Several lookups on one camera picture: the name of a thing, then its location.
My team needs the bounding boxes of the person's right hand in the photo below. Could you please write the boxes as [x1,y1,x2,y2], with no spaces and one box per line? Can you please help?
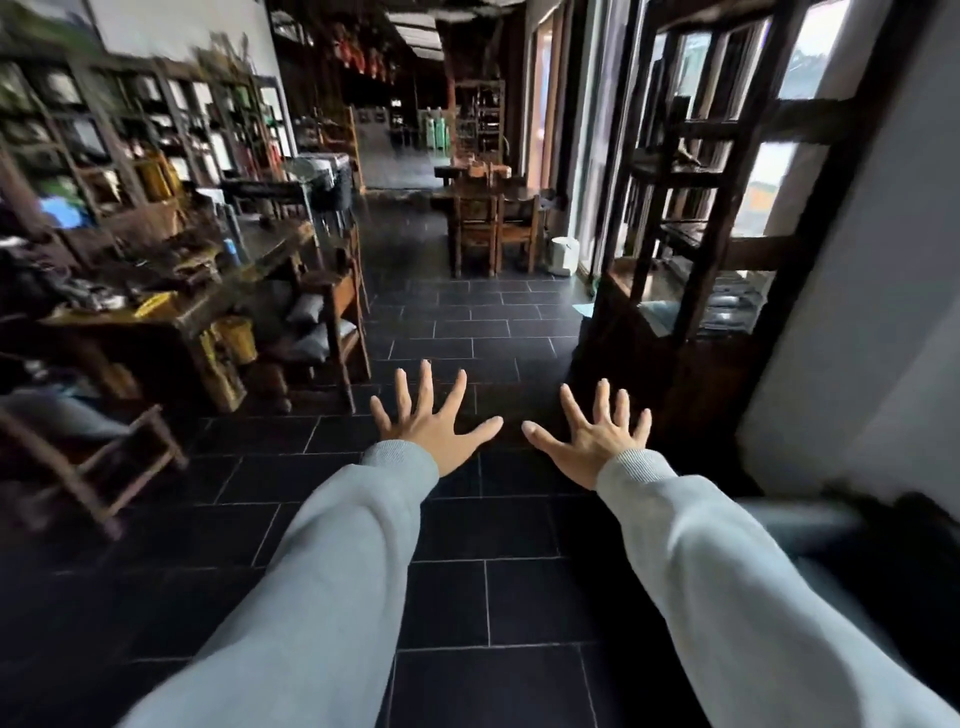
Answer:
[521,378,654,492]

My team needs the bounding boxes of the person's left hand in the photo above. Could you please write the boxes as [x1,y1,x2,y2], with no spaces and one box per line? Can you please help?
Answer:
[369,360,504,478]

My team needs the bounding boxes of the person's left forearm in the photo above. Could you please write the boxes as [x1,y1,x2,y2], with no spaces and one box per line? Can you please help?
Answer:
[118,440,441,728]

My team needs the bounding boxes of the person's right forearm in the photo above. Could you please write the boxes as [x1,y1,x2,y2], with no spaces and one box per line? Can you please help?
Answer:
[597,449,960,728]

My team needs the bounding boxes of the large grey cushion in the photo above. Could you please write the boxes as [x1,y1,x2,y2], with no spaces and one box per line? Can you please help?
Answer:
[288,320,358,366]

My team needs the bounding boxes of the tall wooden stool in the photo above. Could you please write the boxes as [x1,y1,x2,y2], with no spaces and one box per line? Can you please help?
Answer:
[298,223,373,415]

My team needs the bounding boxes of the white trash bin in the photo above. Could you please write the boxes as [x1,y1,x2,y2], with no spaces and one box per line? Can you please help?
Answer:
[544,236,582,278]

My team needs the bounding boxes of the yellow bucket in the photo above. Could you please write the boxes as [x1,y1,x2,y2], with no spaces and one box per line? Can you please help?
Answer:
[213,315,259,367]

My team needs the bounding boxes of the tall-backed wooden dining chair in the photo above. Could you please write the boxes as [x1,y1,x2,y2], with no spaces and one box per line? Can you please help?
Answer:
[451,174,501,279]

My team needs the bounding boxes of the low-backed wooden dining chair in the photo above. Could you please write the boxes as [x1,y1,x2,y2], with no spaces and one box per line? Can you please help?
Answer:
[495,191,543,276]

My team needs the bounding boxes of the dark wooden dining table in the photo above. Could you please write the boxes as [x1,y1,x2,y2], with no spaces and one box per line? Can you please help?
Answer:
[430,182,555,230]

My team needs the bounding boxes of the cluttered wooden counter table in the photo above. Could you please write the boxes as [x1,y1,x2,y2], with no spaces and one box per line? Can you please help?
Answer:
[30,216,325,415]

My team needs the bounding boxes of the dark wooden glass cabinet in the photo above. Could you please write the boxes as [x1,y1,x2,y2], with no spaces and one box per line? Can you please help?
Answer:
[568,0,912,459]

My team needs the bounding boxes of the yellow container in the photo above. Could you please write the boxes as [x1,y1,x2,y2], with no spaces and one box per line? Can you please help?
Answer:
[133,291,183,321]

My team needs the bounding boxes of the open wooden rack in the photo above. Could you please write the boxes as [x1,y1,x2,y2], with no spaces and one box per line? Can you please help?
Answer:
[448,78,508,165]

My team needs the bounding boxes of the low wooden chair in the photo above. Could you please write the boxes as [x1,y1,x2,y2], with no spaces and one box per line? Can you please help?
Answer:
[0,388,190,543]

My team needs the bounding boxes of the red hanging lanterns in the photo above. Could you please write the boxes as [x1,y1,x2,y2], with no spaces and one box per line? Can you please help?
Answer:
[332,22,400,85]

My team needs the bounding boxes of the ceiling light panels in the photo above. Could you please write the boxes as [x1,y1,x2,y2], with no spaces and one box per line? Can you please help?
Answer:
[384,10,449,63]

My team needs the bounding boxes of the wooden wall shelf with goods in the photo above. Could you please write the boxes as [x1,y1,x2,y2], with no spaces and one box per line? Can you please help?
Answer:
[0,43,298,252]

